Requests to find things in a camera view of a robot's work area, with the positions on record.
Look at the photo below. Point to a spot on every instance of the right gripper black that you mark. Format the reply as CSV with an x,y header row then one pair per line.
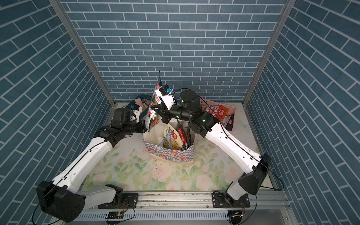
x,y
167,115

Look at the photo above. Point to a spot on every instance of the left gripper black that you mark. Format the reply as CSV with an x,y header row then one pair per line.
x,y
143,128

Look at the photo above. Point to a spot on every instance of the blue checkered paper bag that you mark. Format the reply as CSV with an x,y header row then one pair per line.
x,y
154,138

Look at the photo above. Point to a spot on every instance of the black seasoning packet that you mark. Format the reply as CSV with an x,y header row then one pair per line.
x,y
183,136

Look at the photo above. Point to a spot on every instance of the cream black fish packet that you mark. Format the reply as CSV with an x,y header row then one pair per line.
x,y
219,112

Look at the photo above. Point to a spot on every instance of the white green red packet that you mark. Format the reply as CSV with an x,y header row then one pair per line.
x,y
152,118

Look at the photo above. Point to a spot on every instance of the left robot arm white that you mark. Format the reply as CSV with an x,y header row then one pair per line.
x,y
61,197

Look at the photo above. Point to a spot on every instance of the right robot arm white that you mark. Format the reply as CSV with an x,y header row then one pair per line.
x,y
254,165

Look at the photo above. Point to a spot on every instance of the dark teal plastic bin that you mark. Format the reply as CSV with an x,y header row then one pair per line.
x,y
141,101

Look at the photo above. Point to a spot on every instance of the floral table mat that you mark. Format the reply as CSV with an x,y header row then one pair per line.
x,y
130,165

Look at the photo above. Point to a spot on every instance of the pink perforated plastic basket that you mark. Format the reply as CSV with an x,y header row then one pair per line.
x,y
225,112

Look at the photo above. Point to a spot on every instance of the green circuit board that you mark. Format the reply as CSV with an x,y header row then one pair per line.
x,y
115,215

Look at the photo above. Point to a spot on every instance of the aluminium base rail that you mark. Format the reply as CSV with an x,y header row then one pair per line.
x,y
268,207

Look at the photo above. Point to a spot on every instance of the aluminium corner frame post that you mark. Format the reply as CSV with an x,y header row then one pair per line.
x,y
67,23

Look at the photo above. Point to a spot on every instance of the right aluminium corner post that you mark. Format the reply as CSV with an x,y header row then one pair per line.
x,y
269,48

